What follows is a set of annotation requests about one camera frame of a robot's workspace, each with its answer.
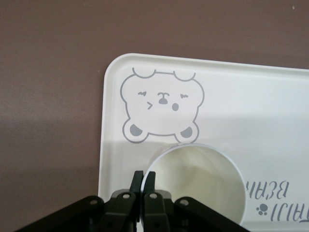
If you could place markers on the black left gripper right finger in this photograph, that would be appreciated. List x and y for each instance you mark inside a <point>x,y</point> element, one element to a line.
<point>159,212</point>

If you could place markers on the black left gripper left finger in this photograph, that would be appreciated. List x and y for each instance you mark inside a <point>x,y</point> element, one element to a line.
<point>116,212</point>

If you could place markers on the white plastic cup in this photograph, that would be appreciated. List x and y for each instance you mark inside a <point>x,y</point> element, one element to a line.
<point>193,181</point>

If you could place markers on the white bear print tray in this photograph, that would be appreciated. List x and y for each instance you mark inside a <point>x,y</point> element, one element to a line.
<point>229,108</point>

